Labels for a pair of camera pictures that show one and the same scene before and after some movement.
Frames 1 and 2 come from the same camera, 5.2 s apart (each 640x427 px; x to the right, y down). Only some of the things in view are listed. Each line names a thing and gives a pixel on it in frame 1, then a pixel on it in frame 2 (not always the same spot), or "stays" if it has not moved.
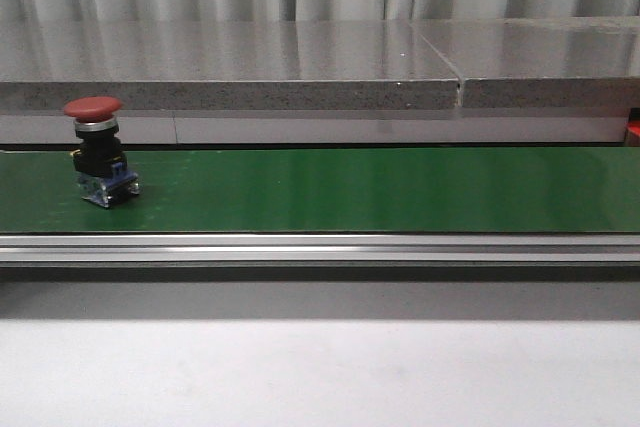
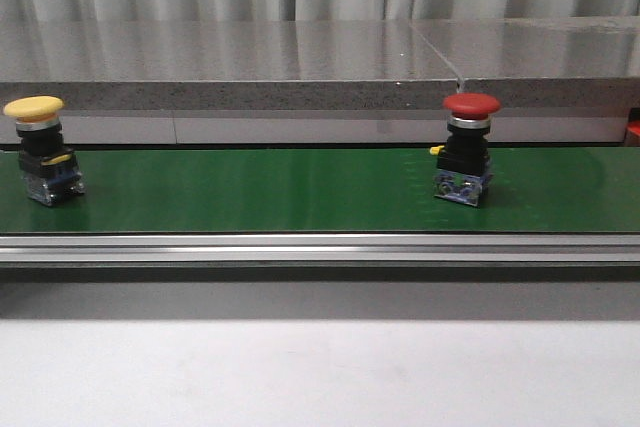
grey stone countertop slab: x=225 y=65 stays
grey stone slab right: x=541 y=62 stays
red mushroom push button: x=99 y=157 -> x=463 y=171
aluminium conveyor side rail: x=319 y=249 stays
